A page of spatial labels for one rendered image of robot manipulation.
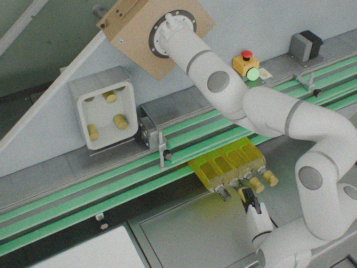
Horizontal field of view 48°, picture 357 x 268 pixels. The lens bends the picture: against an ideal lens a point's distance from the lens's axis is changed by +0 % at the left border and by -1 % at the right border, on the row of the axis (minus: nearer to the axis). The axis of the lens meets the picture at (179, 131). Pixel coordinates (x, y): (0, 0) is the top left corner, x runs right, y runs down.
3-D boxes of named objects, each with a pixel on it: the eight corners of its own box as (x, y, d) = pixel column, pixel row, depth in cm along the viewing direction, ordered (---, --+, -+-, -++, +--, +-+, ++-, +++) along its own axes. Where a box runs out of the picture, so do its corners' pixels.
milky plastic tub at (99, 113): (81, 135, 134) (89, 152, 129) (66, 82, 119) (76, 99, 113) (128, 118, 140) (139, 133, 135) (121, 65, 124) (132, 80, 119)
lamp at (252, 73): (245, 79, 146) (250, 83, 144) (246, 68, 143) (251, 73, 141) (255, 75, 148) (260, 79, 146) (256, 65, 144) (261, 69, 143)
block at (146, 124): (140, 138, 140) (148, 151, 136) (138, 118, 134) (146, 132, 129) (149, 135, 142) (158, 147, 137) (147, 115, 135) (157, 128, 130)
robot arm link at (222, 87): (206, 41, 101) (244, 78, 92) (225, 66, 112) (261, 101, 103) (178, 67, 102) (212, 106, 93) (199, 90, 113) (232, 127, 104)
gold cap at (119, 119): (124, 115, 136) (130, 123, 133) (119, 123, 137) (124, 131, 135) (116, 113, 134) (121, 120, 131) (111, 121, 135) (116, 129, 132)
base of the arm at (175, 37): (140, 28, 108) (169, 60, 99) (177, -2, 107) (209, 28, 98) (164, 61, 120) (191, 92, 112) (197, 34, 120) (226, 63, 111)
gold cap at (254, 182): (248, 185, 136) (256, 195, 133) (247, 180, 133) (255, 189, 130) (256, 180, 136) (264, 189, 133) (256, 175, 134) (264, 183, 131)
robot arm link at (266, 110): (300, 91, 86) (314, 119, 99) (213, 61, 100) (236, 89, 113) (279, 129, 85) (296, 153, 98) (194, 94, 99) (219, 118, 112)
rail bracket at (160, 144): (149, 155, 137) (165, 180, 129) (145, 119, 125) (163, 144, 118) (157, 152, 138) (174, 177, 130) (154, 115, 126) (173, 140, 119)
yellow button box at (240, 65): (230, 72, 151) (241, 82, 147) (232, 55, 146) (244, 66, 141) (246, 66, 154) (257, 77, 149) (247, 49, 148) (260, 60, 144)
